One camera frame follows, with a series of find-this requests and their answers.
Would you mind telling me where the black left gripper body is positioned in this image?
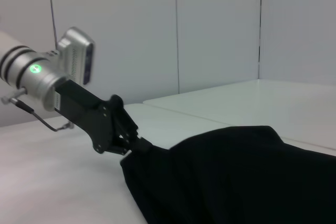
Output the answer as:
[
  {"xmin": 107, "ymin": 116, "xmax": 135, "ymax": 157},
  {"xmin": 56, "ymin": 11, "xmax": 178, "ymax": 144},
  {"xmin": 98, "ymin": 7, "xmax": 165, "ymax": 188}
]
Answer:
[{"xmin": 54, "ymin": 79, "xmax": 124, "ymax": 155}]

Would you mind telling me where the silver perforated housing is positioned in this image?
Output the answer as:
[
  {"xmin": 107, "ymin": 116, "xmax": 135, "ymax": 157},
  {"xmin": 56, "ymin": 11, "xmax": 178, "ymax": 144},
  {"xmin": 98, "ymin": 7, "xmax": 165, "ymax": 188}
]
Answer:
[{"xmin": 57, "ymin": 26, "xmax": 96, "ymax": 86}]

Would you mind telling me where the black FREE print t-shirt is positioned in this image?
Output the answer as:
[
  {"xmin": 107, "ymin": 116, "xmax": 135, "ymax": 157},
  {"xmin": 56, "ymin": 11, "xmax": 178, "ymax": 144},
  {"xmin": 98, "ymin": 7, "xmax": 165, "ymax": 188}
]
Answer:
[{"xmin": 120, "ymin": 125, "xmax": 336, "ymax": 224}]

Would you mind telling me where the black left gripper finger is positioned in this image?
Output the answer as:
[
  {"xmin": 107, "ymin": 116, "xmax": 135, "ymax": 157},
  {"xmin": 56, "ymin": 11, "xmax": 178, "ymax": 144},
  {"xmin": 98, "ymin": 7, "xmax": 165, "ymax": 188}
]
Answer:
[
  {"xmin": 104, "ymin": 132, "xmax": 132, "ymax": 157},
  {"xmin": 111, "ymin": 98, "xmax": 153, "ymax": 154}
]

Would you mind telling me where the dark left gripper cable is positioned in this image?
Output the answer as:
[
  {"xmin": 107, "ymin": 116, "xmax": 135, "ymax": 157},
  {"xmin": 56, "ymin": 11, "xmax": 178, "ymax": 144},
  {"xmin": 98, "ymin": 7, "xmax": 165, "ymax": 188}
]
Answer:
[{"xmin": 1, "ymin": 89, "xmax": 76, "ymax": 133}]

